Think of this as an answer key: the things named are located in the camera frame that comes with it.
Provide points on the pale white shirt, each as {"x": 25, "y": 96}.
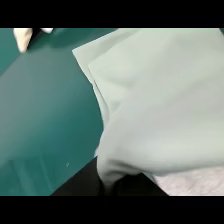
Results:
{"x": 160, "y": 100}

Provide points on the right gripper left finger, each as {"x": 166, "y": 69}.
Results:
{"x": 83, "y": 181}

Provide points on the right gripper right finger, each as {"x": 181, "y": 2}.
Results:
{"x": 140, "y": 186}

